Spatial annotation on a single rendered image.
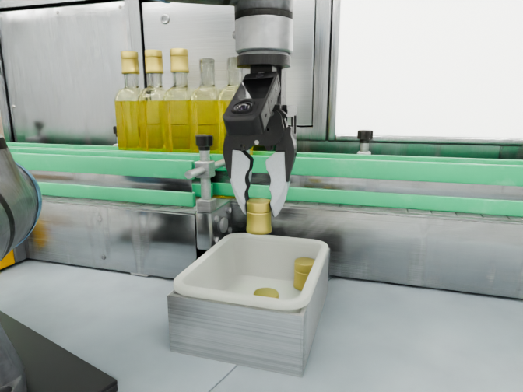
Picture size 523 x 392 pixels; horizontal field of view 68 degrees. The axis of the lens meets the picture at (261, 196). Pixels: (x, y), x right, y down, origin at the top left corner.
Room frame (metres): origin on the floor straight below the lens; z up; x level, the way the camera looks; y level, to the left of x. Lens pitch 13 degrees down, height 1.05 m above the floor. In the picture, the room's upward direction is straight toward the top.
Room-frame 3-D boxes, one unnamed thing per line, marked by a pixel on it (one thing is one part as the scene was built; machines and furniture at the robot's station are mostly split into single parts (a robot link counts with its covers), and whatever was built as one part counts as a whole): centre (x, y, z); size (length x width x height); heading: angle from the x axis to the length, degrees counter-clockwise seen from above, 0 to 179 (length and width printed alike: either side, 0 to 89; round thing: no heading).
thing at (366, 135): (0.77, -0.20, 0.94); 0.07 x 0.04 x 0.13; 163
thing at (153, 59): (0.82, 0.21, 1.14); 0.04 x 0.04 x 0.04
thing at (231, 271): (0.52, 0.00, 0.80); 0.22 x 0.17 x 0.09; 163
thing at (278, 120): (0.55, -0.01, 1.06); 0.09 x 0.08 x 0.12; 163
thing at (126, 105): (0.83, 0.27, 0.99); 0.06 x 0.06 x 0.21; 73
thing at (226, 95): (0.76, 0.05, 0.99); 0.06 x 0.06 x 0.21; 74
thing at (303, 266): (0.58, -0.07, 0.79); 0.04 x 0.04 x 0.04
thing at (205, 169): (0.65, 0.08, 0.95); 0.17 x 0.03 x 0.12; 163
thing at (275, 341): (0.54, 0.00, 0.79); 0.27 x 0.17 x 0.08; 163
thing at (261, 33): (0.54, 0.00, 1.14); 0.08 x 0.08 x 0.05
